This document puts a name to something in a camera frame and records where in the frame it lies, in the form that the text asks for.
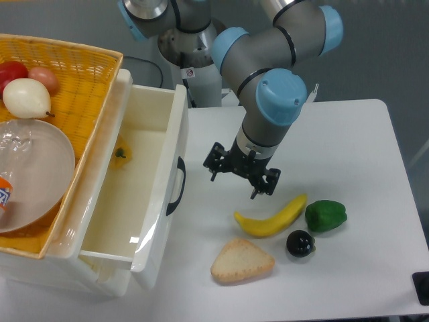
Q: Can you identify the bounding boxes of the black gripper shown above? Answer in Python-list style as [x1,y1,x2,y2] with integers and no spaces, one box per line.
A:
[203,140,281,199]

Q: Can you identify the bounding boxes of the white drawer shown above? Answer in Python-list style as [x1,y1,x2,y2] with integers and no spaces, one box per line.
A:
[79,85,188,297]

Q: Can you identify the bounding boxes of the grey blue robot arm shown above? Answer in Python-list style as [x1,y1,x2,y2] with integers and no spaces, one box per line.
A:
[118,1,344,195]

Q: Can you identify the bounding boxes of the white drawer cabinet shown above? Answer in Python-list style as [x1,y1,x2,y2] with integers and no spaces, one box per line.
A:
[1,69,132,297]

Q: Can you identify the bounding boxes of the yellow toy banana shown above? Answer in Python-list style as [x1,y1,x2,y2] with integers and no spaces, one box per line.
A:
[233,194,308,237]

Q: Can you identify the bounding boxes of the toy bread slice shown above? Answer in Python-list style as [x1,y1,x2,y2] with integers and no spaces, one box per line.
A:
[210,238,275,284]

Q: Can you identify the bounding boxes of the green toy pepper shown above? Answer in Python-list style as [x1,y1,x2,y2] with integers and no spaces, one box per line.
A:
[304,200,348,233]

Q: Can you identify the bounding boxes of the dark purple toy eggplant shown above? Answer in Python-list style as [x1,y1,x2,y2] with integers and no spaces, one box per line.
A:
[286,230,316,258]

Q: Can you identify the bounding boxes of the yellow toy pepper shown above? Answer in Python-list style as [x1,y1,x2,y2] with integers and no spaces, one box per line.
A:
[110,135,132,169]

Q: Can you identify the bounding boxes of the yellow wicker basket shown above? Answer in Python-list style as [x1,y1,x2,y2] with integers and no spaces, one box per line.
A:
[1,34,123,259]

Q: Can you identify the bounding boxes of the beige plate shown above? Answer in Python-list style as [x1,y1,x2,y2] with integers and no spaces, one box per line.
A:
[1,119,75,233]

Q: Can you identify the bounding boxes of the black device at edge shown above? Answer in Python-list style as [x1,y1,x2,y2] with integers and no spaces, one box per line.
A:
[412,271,429,306]

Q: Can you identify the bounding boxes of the pink toy peach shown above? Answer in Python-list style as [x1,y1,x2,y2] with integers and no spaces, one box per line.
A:
[28,66,60,96]

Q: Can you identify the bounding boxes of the clear plastic bottle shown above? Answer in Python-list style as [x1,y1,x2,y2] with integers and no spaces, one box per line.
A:
[1,119,32,216]

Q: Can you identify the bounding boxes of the white toy pear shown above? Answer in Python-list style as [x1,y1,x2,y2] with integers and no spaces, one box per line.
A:
[3,78,55,119]

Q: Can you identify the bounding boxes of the red toy apple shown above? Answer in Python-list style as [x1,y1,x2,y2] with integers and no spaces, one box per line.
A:
[0,61,28,97]

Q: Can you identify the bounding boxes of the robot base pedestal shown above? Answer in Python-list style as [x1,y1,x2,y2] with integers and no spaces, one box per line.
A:
[158,19,225,107]

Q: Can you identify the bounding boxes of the black cable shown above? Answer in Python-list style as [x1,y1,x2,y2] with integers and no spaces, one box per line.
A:
[123,55,164,89]

